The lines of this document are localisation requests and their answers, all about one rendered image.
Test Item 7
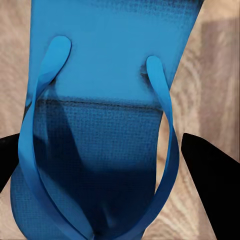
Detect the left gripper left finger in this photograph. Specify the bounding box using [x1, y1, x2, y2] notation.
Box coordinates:
[0, 133, 20, 193]

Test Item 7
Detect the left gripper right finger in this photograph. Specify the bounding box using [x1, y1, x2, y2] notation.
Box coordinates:
[181, 133, 240, 240]

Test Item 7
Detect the sandal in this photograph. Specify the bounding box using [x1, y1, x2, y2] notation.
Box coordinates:
[10, 0, 204, 240]

